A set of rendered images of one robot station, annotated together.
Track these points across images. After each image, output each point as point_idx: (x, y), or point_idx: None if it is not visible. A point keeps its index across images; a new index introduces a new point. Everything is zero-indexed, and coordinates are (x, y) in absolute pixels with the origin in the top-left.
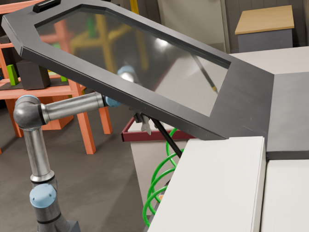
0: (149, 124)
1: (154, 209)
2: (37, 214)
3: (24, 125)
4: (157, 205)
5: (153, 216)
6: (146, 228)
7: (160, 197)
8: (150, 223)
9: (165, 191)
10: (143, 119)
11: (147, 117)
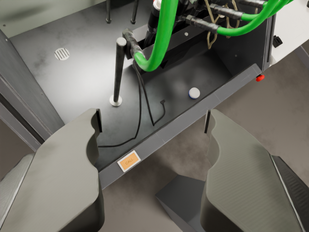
0: (217, 136)
1: (157, 146)
2: None
3: None
4: (147, 150)
5: (171, 132)
6: (195, 118)
7: (129, 162)
8: (185, 120)
9: (104, 178)
10: (289, 191)
11: (224, 214)
